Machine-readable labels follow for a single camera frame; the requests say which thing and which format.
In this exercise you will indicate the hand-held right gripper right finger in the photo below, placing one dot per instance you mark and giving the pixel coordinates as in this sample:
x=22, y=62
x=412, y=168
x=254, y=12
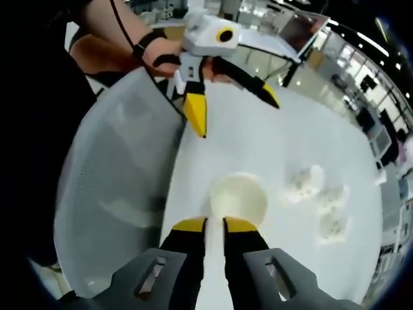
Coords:
x=258, y=277

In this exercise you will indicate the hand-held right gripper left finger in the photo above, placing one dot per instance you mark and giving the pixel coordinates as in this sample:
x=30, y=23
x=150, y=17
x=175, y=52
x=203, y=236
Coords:
x=155, y=277

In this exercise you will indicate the pile of paper cups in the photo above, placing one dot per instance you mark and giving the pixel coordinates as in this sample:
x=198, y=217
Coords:
x=332, y=223

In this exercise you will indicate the grey mesh office chair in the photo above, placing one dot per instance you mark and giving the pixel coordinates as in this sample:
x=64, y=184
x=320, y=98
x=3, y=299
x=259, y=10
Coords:
x=113, y=177

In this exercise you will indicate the person's dark clothed torso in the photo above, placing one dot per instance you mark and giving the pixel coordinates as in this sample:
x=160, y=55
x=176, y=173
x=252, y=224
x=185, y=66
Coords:
x=42, y=129

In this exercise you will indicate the black wristband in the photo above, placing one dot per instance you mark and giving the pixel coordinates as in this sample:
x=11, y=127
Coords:
x=143, y=45

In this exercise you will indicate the person's left hand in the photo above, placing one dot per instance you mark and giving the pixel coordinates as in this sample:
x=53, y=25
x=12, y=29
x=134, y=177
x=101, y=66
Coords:
x=164, y=48

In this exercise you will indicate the white framed display panel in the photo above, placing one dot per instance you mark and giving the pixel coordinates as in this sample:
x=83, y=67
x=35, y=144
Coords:
x=303, y=32

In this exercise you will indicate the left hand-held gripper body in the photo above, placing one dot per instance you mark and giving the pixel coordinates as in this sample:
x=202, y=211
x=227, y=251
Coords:
x=203, y=38

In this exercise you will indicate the green printed white paper cup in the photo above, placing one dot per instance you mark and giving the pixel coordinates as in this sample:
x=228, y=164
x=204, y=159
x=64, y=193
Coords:
x=238, y=200

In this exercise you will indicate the white table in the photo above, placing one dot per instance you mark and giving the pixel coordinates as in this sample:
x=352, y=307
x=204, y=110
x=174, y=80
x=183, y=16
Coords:
x=258, y=145

